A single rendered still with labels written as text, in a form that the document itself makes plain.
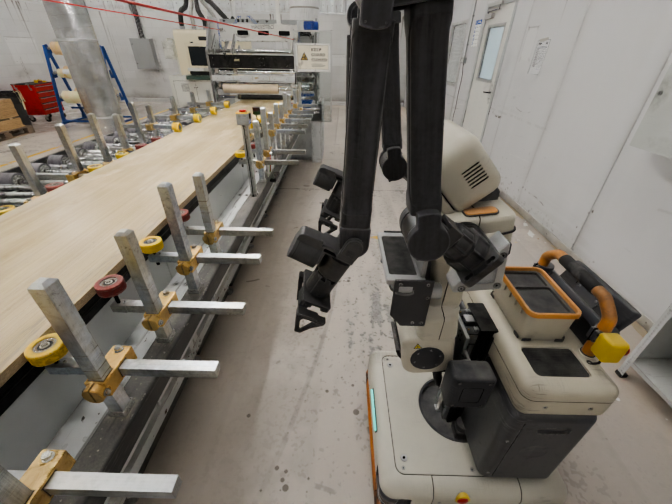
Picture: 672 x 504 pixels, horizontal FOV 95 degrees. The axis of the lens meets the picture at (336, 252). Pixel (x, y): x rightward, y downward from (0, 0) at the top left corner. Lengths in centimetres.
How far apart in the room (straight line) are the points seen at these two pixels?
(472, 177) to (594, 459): 158
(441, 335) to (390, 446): 56
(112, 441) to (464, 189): 104
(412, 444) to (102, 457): 98
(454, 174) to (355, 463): 132
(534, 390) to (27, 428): 130
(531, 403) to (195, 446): 139
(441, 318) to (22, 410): 110
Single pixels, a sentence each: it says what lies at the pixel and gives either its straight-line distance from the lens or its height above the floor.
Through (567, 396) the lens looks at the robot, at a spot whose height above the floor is 79.
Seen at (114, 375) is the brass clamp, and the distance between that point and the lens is 100.
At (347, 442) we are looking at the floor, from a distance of 169.
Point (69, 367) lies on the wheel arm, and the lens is 108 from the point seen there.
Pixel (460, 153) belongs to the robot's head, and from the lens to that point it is 71.
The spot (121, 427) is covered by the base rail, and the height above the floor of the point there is 70.
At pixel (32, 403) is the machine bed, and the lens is 118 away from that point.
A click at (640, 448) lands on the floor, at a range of 221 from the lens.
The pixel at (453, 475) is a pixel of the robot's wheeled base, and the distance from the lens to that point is 141.
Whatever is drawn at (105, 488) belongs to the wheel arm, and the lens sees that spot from 87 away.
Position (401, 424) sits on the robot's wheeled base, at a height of 28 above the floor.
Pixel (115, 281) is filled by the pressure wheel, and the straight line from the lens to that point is 121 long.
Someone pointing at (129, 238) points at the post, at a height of 110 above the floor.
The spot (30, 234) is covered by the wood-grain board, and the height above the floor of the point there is 90.
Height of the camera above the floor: 153
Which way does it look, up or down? 33 degrees down
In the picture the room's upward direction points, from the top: 1 degrees clockwise
